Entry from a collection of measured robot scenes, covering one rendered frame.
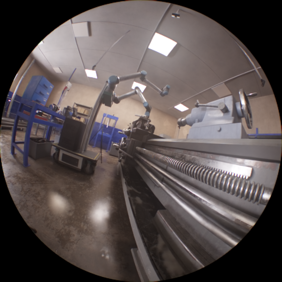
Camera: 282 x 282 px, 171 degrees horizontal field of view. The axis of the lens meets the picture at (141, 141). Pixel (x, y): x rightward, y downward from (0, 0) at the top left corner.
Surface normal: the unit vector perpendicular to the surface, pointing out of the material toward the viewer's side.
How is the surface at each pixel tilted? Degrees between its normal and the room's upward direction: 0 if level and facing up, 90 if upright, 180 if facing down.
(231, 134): 90
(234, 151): 90
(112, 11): 180
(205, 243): 90
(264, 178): 90
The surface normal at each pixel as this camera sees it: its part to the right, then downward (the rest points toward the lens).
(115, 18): -0.29, 0.96
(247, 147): -0.92, -0.29
